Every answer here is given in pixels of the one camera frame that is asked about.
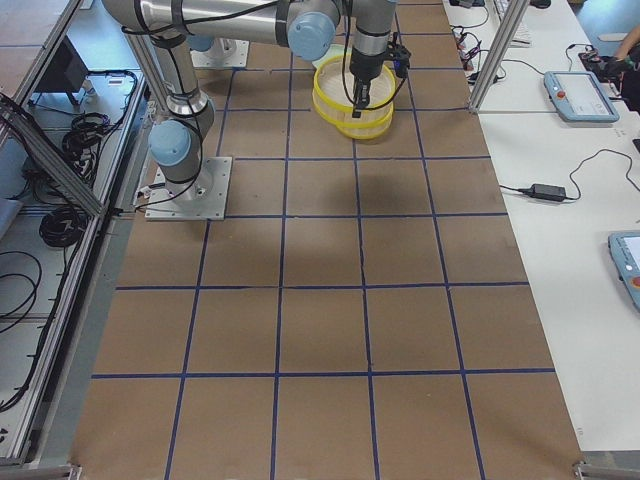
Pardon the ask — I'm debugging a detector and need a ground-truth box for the black coiled cable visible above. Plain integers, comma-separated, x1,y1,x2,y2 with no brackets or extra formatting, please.
38,205,87,249

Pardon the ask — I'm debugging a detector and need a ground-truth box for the aluminium frame post right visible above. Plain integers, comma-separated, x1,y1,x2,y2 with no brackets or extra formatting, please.
468,0,529,113

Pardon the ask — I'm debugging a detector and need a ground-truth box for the yellow steamer layer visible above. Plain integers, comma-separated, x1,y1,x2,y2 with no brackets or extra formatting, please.
312,54,396,129
334,107,394,140

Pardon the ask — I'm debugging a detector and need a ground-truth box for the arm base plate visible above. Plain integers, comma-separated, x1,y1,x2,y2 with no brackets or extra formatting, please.
190,38,250,70
145,157,233,221

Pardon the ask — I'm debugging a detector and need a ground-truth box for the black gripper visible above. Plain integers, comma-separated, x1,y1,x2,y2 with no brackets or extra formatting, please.
349,47,389,118

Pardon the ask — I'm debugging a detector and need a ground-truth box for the teach pendant tablet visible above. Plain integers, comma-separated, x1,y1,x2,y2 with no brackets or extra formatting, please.
543,71,619,124

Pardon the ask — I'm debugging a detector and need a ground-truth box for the light green plate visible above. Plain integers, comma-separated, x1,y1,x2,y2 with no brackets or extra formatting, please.
311,43,345,70

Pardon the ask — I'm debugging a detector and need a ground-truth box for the black power brick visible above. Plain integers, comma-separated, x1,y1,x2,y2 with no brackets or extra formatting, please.
517,183,567,202

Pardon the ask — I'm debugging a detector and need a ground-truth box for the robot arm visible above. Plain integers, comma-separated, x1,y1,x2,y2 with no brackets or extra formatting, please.
104,1,411,119

